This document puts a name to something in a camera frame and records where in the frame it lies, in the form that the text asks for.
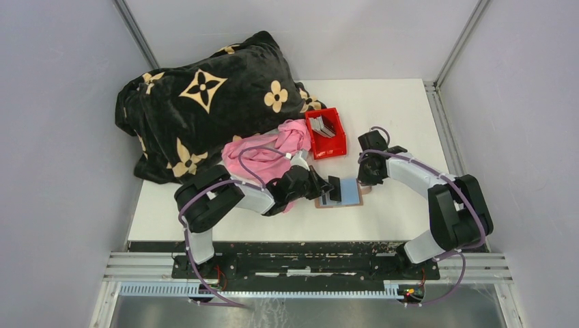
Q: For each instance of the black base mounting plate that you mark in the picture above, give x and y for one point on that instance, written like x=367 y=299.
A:
x=256 y=267

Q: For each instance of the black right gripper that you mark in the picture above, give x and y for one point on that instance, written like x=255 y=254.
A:
x=366 y=180

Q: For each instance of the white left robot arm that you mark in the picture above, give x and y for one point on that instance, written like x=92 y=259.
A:
x=204 y=201

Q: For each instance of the red plastic bin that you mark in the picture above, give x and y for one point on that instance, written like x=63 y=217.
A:
x=324 y=148

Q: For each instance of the pink cloth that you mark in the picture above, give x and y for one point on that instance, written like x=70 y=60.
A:
x=261 y=158

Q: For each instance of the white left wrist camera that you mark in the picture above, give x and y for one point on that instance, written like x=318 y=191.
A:
x=300 y=159

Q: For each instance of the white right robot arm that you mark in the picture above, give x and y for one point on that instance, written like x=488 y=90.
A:
x=458 y=215

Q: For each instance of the tan leather card holder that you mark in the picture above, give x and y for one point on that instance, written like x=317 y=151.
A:
x=349 y=194

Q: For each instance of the black credit card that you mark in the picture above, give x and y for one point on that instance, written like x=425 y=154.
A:
x=334 y=188

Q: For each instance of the stack of credit cards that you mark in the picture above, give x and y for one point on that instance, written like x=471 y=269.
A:
x=322 y=126

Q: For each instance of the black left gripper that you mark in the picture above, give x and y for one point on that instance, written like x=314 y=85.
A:
x=319 y=183

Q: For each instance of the aluminium frame rails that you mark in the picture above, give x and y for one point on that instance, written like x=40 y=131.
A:
x=481 y=268

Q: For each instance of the black floral blanket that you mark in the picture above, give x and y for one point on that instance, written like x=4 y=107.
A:
x=184 y=116

